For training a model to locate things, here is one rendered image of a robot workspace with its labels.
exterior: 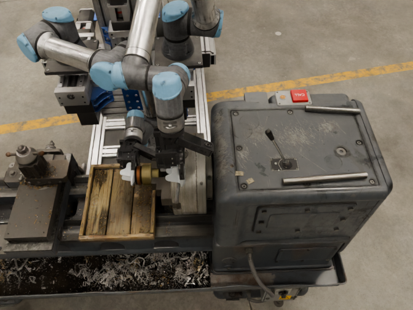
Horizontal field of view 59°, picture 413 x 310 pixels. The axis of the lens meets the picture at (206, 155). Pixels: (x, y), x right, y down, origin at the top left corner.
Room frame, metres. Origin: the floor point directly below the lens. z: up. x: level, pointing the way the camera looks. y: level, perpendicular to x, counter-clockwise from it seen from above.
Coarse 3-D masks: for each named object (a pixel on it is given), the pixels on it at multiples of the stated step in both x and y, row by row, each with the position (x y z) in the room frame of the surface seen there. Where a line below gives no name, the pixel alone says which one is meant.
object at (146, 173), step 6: (138, 168) 0.78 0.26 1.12; (144, 168) 0.78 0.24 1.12; (150, 168) 0.77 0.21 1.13; (138, 174) 0.75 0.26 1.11; (144, 174) 0.75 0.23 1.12; (150, 174) 0.75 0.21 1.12; (156, 174) 0.76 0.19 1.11; (138, 180) 0.74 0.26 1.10; (144, 180) 0.73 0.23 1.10; (150, 180) 0.73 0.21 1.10
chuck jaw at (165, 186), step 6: (156, 180) 0.73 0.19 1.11; (162, 180) 0.73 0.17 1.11; (156, 186) 0.70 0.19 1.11; (162, 186) 0.70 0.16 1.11; (168, 186) 0.70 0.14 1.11; (162, 192) 0.67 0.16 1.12; (168, 192) 0.67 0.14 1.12; (162, 198) 0.65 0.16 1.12; (168, 198) 0.65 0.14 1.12; (162, 204) 0.64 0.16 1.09; (168, 204) 0.64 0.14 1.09; (174, 204) 0.63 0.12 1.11; (180, 204) 0.63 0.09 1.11
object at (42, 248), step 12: (72, 156) 0.98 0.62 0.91; (12, 168) 0.92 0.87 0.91; (72, 168) 0.93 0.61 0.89; (12, 180) 0.85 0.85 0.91; (72, 180) 0.87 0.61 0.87; (60, 192) 0.78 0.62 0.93; (60, 204) 0.72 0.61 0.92; (60, 216) 0.68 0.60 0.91; (0, 228) 0.63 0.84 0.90; (60, 228) 0.63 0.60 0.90; (0, 240) 0.57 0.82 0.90; (60, 240) 0.59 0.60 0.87; (0, 252) 0.53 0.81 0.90; (12, 252) 0.52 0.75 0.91; (24, 252) 0.52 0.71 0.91; (36, 252) 0.53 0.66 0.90; (48, 252) 0.53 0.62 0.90
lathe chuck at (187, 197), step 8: (192, 152) 0.77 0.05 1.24; (192, 160) 0.74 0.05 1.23; (192, 168) 0.71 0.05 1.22; (192, 176) 0.69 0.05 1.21; (184, 184) 0.66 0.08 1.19; (192, 184) 0.66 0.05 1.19; (184, 192) 0.64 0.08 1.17; (192, 192) 0.65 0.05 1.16; (184, 200) 0.63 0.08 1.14; (192, 200) 0.63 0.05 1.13; (184, 208) 0.62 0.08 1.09; (192, 208) 0.62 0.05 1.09
